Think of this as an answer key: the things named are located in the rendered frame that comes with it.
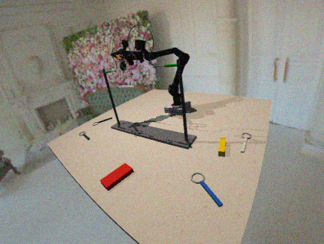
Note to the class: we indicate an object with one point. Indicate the yellow rectangular block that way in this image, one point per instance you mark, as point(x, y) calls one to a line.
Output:
point(221, 147)

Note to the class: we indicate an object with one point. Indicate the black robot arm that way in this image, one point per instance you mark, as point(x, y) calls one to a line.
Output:
point(140, 50)

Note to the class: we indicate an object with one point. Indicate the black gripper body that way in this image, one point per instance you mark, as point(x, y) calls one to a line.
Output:
point(124, 56)

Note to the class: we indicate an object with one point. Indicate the red rectangular block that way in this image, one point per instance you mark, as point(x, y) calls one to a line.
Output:
point(116, 176)

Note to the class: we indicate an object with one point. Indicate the grey loop with blue handle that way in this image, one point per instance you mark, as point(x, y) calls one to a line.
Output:
point(213, 196)

